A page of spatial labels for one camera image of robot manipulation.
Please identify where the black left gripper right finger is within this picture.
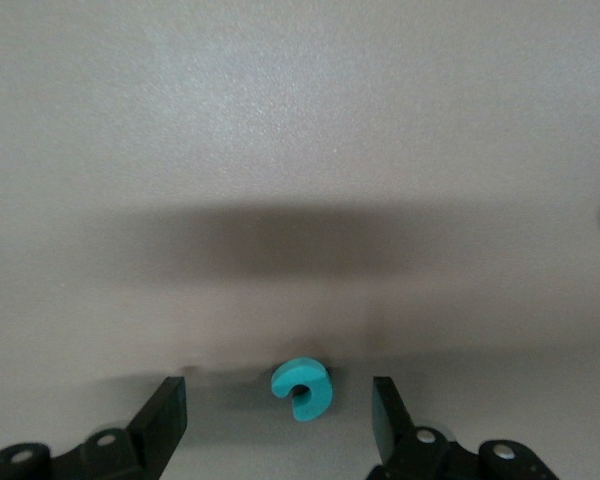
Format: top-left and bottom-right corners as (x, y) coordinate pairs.
(364, 376), (560, 480)

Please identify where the teal letter c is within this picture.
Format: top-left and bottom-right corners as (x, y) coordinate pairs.
(270, 355), (335, 423)

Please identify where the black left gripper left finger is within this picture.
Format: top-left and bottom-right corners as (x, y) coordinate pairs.
(0, 376), (188, 480)

